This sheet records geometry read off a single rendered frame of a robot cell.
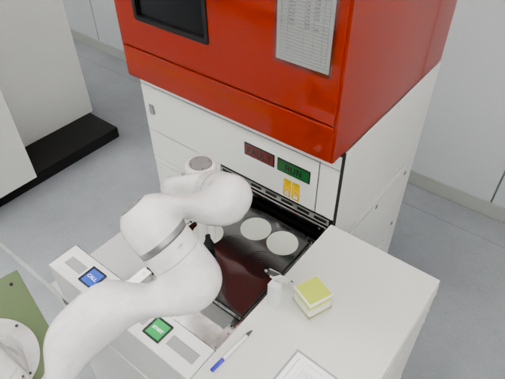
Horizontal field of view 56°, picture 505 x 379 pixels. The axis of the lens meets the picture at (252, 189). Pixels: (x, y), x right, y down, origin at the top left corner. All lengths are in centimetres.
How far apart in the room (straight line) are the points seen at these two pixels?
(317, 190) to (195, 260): 67
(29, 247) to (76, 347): 211
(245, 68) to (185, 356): 74
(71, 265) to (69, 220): 158
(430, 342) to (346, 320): 123
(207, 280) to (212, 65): 71
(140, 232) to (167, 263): 7
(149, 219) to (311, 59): 56
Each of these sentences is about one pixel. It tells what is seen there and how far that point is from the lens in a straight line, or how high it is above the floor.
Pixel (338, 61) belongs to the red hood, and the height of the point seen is 151.
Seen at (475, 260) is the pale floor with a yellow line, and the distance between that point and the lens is 285.
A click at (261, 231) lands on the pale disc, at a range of 151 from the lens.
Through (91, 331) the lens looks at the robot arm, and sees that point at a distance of 86.
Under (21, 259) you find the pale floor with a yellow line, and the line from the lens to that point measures 291.
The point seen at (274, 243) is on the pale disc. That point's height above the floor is 90.
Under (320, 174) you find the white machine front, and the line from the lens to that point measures 137.
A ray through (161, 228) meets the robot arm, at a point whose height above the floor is 143.
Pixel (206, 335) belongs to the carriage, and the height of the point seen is 88.
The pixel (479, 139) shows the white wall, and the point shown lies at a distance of 288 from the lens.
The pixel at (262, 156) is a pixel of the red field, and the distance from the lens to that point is 147.
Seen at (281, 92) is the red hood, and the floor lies 138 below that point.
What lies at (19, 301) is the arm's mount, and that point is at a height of 103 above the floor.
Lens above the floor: 201
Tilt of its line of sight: 42 degrees down
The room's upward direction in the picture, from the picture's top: 1 degrees counter-clockwise
